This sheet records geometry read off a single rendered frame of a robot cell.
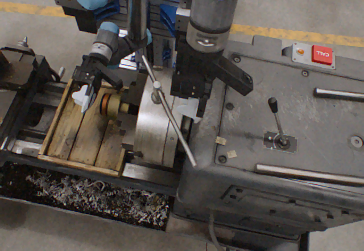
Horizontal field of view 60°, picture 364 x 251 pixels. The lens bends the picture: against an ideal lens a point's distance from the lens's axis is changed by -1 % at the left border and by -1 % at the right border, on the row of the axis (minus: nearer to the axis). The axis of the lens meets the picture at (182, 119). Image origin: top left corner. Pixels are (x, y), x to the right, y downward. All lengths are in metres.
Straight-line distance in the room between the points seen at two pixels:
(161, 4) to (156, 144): 0.69
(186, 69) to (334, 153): 0.49
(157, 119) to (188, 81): 0.29
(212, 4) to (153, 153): 0.53
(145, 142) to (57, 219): 1.30
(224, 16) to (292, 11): 2.52
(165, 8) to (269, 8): 1.74
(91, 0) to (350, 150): 0.80
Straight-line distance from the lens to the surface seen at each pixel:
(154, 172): 1.20
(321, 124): 0.95
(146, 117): 0.89
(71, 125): 1.29
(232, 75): 0.63
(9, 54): 1.43
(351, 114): 1.01
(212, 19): 0.54
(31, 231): 2.16
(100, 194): 1.51
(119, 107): 1.02
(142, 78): 0.99
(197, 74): 0.63
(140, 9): 1.13
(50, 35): 2.76
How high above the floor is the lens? 2.02
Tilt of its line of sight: 65 degrees down
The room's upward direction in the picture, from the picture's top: 9 degrees clockwise
